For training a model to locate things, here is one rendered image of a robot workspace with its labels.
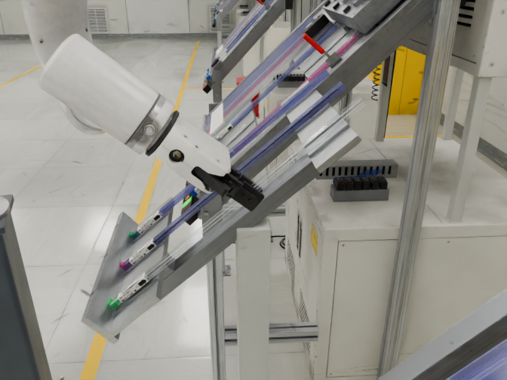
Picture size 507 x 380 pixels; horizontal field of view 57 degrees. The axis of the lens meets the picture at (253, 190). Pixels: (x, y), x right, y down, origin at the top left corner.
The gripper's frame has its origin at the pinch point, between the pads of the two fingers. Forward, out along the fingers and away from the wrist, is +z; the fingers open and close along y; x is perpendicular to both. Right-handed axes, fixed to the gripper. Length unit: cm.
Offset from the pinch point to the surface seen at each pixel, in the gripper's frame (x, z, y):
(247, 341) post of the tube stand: 27.8, 23.4, 8.0
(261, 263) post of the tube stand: 12.0, 13.9, 8.0
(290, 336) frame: 39, 51, 37
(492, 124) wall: -69, 193, 241
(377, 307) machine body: 18, 66, 39
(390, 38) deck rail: -35, 16, 39
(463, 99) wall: -75, 190, 287
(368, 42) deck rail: -31, 12, 39
